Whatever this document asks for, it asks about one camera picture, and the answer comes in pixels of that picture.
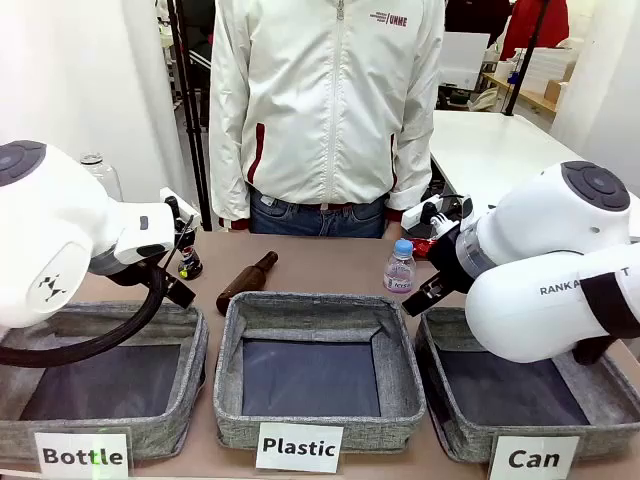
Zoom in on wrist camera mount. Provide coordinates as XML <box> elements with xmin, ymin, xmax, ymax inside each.
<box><xmin>159</xmin><ymin>187</ymin><xmax>202</xmax><ymax>236</ymax></box>
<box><xmin>422</xmin><ymin>193</ymin><xmax>475</xmax><ymax>239</ymax></box>

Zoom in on grey fabric basket labelled Bottle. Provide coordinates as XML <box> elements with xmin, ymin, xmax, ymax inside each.
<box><xmin>0</xmin><ymin>301</ymin><xmax>210</xmax><ymax>464</ymax></box>

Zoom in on white power strip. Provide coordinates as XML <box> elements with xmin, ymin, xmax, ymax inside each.
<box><xmin>401</xmin><ymin>195</ymin><xmax>444</xmax><ymax>231</ymax></box>

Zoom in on white Can label card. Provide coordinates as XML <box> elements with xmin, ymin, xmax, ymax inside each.
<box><xmin>488</xmin><ymin>434</ymin><xmax>581</xmax><ymax>480</ymax></box>

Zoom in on grey fabric basket labelled Can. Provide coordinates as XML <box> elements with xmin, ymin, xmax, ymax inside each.
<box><xmin>414</xmin><ymin>306</ymin><xmax>640</xmax><ymax>464</ymax></box>

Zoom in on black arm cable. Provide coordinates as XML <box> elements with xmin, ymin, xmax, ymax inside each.
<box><xmin>572</xmin><ymin>335</ymin><xmax>620</xmax><ymax>367</ymax></box>
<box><xmin>0</xmin><ymin>259</ymin><xmax>174</xmax><ymax>369</ymax></box>

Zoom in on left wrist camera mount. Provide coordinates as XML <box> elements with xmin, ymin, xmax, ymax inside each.
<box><xmin>159</xmin><ymin>187</ymin><xmax>202</xmax><ymax>236</ymax></box>

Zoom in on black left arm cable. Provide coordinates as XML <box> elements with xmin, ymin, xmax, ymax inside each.
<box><xmin>0</xmin><ymin>259</ymin><xmax>174</xmax><ymax>369</ymax></box>

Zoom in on person in white jacket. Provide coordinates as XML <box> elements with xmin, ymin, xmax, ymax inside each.
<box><xmin>208</xmin><ymin>0</ymin><xmax>446</xmax><ymax>232</ymax></box>

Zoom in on cardboard box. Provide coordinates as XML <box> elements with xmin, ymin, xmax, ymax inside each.
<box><xmin>543</xmin><ymin>79</ymin><xmax>571</xmax><ymax>104</ymax></box>

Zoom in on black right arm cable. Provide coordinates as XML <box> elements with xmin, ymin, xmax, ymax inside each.
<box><xmin>572</xmin><ymin>335</ymin><xmax>620</xmax><ymax>367</ymax></box>

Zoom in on white box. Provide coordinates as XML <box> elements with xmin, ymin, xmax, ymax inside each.
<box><xmin>442</xmin><ymin>32</ymin><xmax>491</xmax><ymax>89</ymax></box>

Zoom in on brown glass bottle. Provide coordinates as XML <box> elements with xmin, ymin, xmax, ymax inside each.
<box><xmin>215</xmin><ymin>250</ymin><xmax>280</xmax><ymax>316</ymax></box>

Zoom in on crushed black can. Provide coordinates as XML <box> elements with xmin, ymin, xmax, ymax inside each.
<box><xmin>177</xmin><ymin>242</ymin><xmax>205</xmax><ymax>281</ymax></box>

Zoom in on blue jeans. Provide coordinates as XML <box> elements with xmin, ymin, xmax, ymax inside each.
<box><xmin>248</xmin><ymin>187</ymin><xmax>387</xmax><ymax>239</ymax></box>

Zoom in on black pole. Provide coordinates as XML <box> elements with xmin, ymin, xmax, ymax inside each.
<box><xmin>503</xmin><ymin>0</ymin><xmax>551</xmax><ymax>117</ymax></box>

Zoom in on white Bottle label card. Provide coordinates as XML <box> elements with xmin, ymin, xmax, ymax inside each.
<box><xmin>33</xmin><ymin>430</ymin><xmax>130</xmax><ymax>480</ymax></box>

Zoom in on white table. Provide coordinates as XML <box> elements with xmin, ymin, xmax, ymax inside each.
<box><xmin>430</xmin><ymin>109</ymin><xmax>640</xmax><ymax>201</ymax></box>

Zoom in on crushed red can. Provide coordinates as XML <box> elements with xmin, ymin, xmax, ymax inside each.
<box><xmin>412</xmin><ymin>237</ymin><xmax>441</xmax><ymax>259</ymax></box>

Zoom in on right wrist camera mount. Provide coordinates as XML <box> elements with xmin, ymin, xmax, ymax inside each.
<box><xmin>422</xmin><ymin>193</ymin><xmax>475</xmax><ymax>239</ymax></box>

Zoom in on small blue-capped plastic bottle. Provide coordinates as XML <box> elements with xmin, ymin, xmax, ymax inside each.
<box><xmin>382</xmin><ymin>238</ymin><xmax>417</xmax><ymax>295</ymax></box>

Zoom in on white Plastic label card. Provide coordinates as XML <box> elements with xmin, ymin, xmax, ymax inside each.
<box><xmin>255</xmin><ymin>422</ymin><xmax>345</xmax><ymax>474</ymax></box>

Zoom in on person in red jacket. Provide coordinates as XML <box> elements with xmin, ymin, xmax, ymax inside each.
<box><xmin>499</xmin><ymin>0</ymin><xmax>570</xmax><ymax>61</ymax></box>

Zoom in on white foam board stack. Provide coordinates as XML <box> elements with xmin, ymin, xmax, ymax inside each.
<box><xmin>509</xmin><ymin>47</ymin><xmax>581</xmax><ymax>81</ymax></box>

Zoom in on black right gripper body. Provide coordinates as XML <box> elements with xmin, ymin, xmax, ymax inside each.
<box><xmin>426</xmin><ymin>225</ymin><xmax>474</xmax><ymax>297</ymax></box>

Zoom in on black tripod stand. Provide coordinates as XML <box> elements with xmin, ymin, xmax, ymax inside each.
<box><xmin>167</xmin><ymin>0</ymin><xmax>214</xmax><ymax>232</ymax></box>

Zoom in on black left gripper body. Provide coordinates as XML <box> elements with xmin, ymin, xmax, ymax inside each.
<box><xmin>162</xmin><ymin>272</ymin><xmax>197</xmax><ymax>310</ymax></box>

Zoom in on grey fabric basket labelled Plastic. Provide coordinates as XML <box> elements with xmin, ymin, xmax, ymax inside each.
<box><xmin>213</xmin><ymin>291</ymin><xmax>427</xmax><ymax>454</ymax></box>

